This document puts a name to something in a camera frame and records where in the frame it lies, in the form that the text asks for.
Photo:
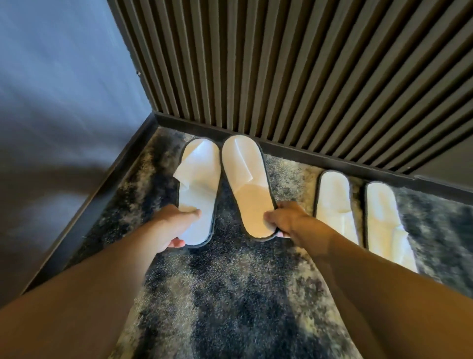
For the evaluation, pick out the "person's left hand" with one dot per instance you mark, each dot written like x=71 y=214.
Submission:
x=168 y=223

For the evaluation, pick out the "person's right hand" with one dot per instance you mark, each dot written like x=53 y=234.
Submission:
x=292 y=220

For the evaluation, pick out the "person's right thumb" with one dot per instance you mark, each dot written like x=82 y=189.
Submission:
x=272 y=216

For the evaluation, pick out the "person's left thumb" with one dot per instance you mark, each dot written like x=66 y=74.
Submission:
x=189 y=217

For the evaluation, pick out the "white slipper with black trim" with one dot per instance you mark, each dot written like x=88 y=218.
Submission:
x=247 y=181
x=386 y=225
x=336 y=205

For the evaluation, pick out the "person's right forearm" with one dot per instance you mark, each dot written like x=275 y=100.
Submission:
x=384 y=296

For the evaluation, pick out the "person's left forearm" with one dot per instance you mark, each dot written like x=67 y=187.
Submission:
x=74 y=292

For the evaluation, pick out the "black baseboard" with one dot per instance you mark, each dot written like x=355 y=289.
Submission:
x=281 y=151

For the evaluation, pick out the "dark slatted wood panel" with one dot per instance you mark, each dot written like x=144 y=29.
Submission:
x=295 y=66

